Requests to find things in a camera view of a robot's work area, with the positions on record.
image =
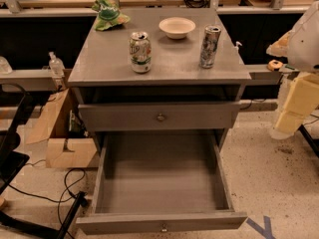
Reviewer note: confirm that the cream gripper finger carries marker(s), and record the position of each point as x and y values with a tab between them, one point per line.
297	99

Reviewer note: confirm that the silver redbull can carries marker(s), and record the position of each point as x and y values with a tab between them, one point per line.
209	46

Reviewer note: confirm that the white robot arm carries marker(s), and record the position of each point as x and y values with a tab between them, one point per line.
300	45

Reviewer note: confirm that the grey wooden drawer cabinet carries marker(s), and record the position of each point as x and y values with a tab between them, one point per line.
103	74

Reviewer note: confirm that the closed grey upper drawer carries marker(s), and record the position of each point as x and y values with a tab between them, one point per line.
158	116

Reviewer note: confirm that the white green soda can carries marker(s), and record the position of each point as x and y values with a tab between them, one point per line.
140	52

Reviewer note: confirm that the open grey lower drawer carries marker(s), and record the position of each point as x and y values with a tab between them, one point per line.
160	181

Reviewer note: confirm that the black stand base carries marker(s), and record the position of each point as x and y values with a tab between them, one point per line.
313	142

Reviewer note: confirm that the small white pump bottle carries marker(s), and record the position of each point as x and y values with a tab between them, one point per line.
237	46

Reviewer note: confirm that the white paper bowl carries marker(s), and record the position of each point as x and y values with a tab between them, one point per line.
176	27

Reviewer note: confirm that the green chip bag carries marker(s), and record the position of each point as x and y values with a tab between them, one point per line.
109	15

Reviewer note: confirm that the brown cardboard box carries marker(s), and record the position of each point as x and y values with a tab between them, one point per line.
64	148

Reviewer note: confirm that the clear sanitizer bottle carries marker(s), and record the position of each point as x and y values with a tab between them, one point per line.
56	65

